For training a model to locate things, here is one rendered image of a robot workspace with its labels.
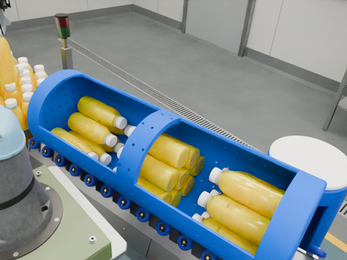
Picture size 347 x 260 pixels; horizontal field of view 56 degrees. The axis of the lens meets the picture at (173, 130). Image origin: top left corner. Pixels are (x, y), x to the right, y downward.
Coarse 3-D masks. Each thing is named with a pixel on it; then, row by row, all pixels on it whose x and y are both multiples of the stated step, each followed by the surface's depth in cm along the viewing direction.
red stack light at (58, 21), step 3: (66, 18) 151; (57, 21) 150; (60, 21) 150; (63, 21) 150; (66, 21) 151; (57, 24) 151; (60, 24) 151; (63, 24) 151; (66, 24) 152; (69, 24) 154
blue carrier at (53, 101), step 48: (48, 96) 102; (96, 96) 124; (48, 144) 106; (144, 144) 83; (192, 144) 105; (240, 144) 83; (144, 192) 83; (192, 192) 103; (288, 192) 69; (288, 240) 65
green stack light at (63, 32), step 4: (56, 28) 153; (60, 28) 152; (64, 28) 152; (68, 28) 154; (56, 32) 155; (60, 32) 153; (64, 32) 153; (68, 32) 155; (60, 36) 154; (64, 36) 154; (68, 36) 156
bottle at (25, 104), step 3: (24, 102) 123; (27, 102) 123; (24, 105) 123; (27, 105) 123; (21, 108) 125; (24, 108) 123; (27, 108) 123; (24, 111) 123; (24, 114) 124; (27, 123) 126; (27, 126) 127; (30, 135) 130; (30, 138) 131
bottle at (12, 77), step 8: (0, 40) 110; (0, 48) 110; (8, 48) 113; (0, 56) 111; (8, 56) 114; (0, 64) 113; (8, 64) 115; (0, 72) 115; (8, 72) 116; (0, 80) 116; (8, 80) 117
